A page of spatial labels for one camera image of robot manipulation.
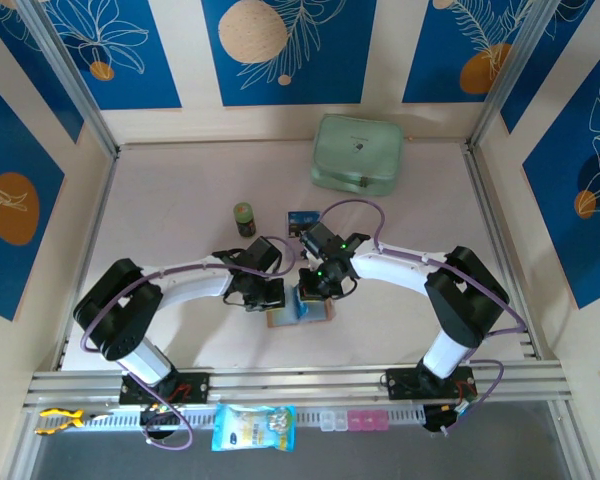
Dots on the pink plastic pill box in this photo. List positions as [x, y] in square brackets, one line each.
[367, 421]

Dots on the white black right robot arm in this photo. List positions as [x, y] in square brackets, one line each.
[390, 267]

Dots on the brown leather card holder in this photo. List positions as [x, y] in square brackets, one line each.
[316, 312]

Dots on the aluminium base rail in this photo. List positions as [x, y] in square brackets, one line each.
[305, 380]

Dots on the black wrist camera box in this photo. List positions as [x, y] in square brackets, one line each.
[263, 255]
[321, 241]

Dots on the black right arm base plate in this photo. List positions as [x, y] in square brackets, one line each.
[397, 385]

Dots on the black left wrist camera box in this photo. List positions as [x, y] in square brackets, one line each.
[263, 255]

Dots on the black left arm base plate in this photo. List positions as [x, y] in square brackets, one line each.
[197, 387]

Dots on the small green-capped dark bottle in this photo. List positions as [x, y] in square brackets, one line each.
[244, 215]

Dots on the mint green zipper case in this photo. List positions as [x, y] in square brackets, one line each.
[355, 150]

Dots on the blue card white lettering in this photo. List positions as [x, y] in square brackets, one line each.
[300, 217]

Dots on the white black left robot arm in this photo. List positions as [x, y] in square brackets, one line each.
[200, 285]

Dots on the blue snack packet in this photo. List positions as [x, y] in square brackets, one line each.
[252, 427]

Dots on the light blue plastic card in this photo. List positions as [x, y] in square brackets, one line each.
[300, 309]

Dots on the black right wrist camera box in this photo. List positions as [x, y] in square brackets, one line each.
[321, 241]

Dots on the aluminium corner post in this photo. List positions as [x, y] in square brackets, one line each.
[511, 75]
[69, 75]

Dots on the clear plastic pill box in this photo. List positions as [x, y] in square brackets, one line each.
[333, 421]

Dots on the aluminium table side rail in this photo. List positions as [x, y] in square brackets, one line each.
[490, 225]

